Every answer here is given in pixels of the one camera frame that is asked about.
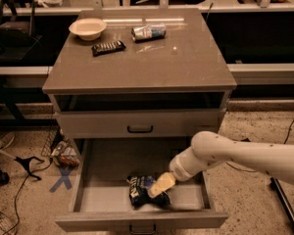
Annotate black floor cable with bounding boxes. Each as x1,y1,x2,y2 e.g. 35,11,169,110
224,105,294,174

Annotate black candy bar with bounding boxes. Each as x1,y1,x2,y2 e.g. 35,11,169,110
91,40,125,57

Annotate black chair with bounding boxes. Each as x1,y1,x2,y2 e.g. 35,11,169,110
0,0,42,62

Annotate black grabber tool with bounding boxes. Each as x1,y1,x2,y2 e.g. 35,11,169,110
0,149,43,180

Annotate blue chip bag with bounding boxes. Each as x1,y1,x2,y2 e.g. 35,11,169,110
126,175,171,208

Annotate white bowl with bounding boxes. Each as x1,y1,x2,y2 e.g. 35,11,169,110
69,18,107,41

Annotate blue tape cross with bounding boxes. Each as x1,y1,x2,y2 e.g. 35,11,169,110
50,167,74,193

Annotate snack packages on floor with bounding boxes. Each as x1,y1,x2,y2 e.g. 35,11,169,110
51,141,79,167

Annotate black bar on floor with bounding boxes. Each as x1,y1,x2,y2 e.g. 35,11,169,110
270,177,294,231

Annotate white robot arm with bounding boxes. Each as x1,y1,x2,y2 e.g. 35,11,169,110
148,131,294,198

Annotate open grey drawer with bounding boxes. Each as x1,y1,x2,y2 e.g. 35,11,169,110
56,137,228,235

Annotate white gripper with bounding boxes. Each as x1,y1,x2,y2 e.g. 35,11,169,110
148,147,206,198

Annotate crushed silver blue can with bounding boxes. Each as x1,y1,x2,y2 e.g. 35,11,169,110
131,23,167,42

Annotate grey drawer cabinet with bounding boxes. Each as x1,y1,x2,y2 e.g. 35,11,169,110
42,7,238,235

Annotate closed grey drawer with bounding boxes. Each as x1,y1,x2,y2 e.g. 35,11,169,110
55,109,225,138

